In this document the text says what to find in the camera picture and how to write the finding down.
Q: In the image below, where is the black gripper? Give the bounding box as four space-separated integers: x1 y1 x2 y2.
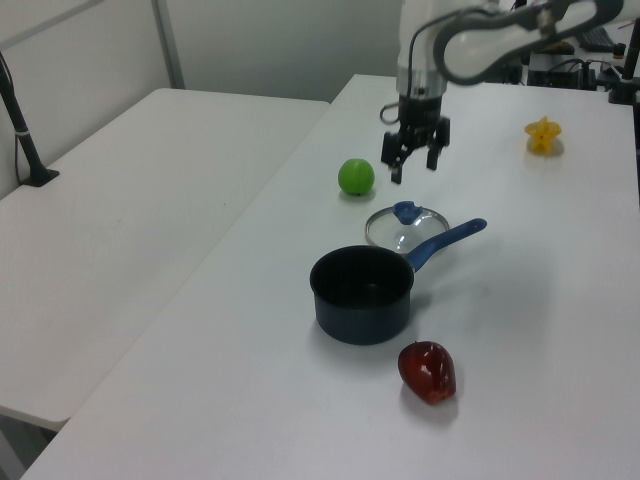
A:
380 94 453 185

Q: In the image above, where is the glass lid with blue knob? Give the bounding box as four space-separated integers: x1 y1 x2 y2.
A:
364 200 451 254

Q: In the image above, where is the green toy apple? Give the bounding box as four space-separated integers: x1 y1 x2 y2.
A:
337 157 376 198

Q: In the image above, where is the yellow toy starfruit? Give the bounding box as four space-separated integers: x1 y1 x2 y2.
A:
523 115 563 156

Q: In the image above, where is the black equipment box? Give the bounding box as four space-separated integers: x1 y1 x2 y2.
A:
526 51 599 92

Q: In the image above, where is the dark blue saucepan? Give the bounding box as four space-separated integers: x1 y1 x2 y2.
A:
309 217 489 347

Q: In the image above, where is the black keyboard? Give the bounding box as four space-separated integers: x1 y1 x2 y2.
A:
578 28 614 51

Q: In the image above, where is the dark red toy fruit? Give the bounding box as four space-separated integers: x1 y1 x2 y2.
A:
397 340 458 407

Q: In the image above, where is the black clamp stand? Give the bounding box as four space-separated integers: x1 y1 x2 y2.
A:
606 28 640 106

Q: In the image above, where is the white side table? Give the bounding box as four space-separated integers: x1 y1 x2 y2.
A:
0 87 332 432

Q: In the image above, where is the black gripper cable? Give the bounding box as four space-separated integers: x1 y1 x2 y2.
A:
377 14 454 127

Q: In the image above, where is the metal partition post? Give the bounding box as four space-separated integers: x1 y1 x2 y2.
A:
151 0 187 92

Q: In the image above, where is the black camera pole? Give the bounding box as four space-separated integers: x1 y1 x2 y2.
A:
0 48 61 188

